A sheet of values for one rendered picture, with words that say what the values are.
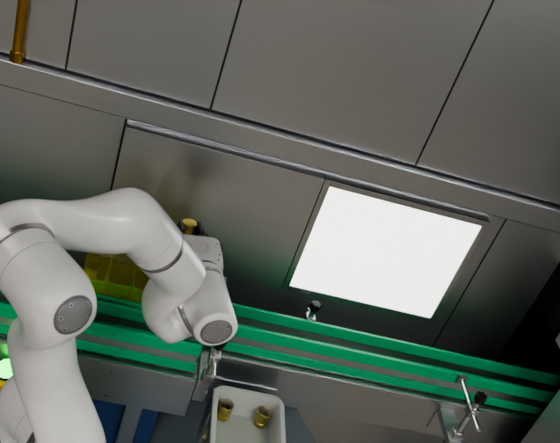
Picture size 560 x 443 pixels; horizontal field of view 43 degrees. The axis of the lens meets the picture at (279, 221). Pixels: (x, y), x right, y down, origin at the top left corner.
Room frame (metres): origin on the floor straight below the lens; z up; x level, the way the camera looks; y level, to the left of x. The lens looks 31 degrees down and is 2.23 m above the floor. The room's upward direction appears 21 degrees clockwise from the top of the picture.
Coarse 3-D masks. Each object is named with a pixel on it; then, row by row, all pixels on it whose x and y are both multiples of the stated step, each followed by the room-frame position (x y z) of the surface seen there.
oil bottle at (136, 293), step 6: (138, 270) 1.27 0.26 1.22; (138, 276) 1.27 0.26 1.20; (144, 276) 1.28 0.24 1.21; (138, 282) 1.27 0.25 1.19; (144, 282) 1.28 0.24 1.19; (132, 288) 1.28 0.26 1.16; (138, 288) 1.27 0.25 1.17; (132, 294) 1.27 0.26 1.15; (138, 294) 1.27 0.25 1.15; (132, 300) 1.27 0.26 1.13; (138, 300) 1.28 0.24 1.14
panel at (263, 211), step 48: (144, 144) 1.40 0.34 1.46; (192, 144) 1.42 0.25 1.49; (192, 192) 1.43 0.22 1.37; (240, 192) 1.45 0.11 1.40; (288, 192) 1.48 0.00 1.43; (384, 192) 1.54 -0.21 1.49; (240, 240) 1.46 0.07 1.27; (288, 240) 1.49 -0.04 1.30; (480, 240) 1.59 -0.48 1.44; (288, 288) 1.50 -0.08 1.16
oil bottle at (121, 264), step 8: (120, 256) 1.26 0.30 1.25; (112, 264) 1.26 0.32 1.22; (120, 264) 1.26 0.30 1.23; (128, 264) 1.26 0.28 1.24; (112, 272) 1.26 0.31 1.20; (120, 272) 1.26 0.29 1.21; (128, 272) 1.26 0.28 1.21; (112, 280) 1.26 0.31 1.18; (120, 280) 1.26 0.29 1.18; (128, 280) 1.26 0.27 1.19; (112, 288) 1.26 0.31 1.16; (120, 288) 1.26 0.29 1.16; (128, 288) 1.26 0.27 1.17; (112, 296) 1.26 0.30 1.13; (120, 296) 1.26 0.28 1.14; (128, 296) 1.27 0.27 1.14
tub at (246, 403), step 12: (216, 396) 1.20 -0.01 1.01; (228, 396) 1.23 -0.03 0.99; (240, 396) 1.24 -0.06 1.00; (252, 396) 1.25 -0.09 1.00; (264, 396) 1.25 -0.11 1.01; (276, 396) 1.27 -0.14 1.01; (216, 408) 1.17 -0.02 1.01; (240, 408) 1.24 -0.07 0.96; (252, 408) 1.25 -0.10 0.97; (276, 408) 1.25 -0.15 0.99; (216, 420) 1.13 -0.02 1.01; (228, 420) 1.21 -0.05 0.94; (240, 420) 1.22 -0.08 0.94; (252, 420) 1.24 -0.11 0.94; (276, 420) 1.22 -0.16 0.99; (216, 432) 1.16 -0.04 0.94; (228, 432) 1.17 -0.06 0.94; (240, 432) 1.19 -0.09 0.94; (252, 432) 1.20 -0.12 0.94; (264, 432) 1.21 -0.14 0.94; (276, 432) 1.18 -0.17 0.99
